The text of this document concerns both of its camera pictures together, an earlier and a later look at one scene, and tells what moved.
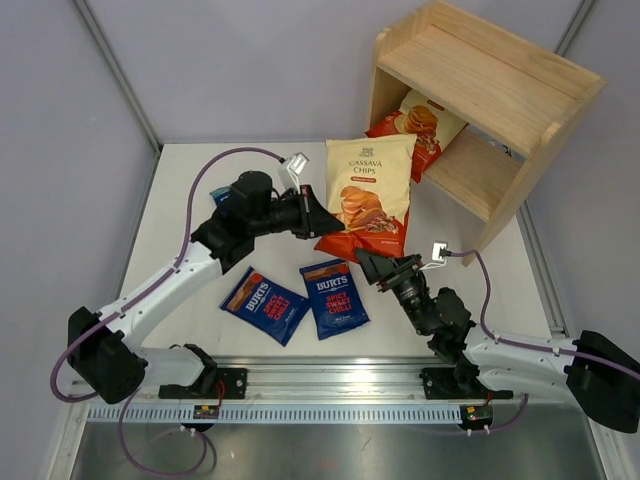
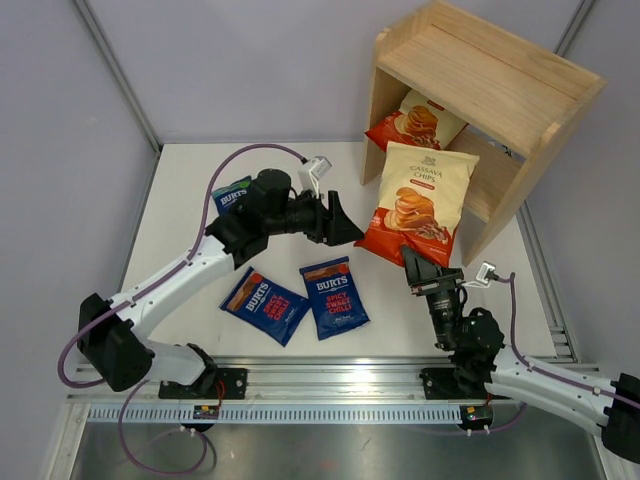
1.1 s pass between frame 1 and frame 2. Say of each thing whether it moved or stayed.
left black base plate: stayed
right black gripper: moved
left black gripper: stayed
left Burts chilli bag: stayed
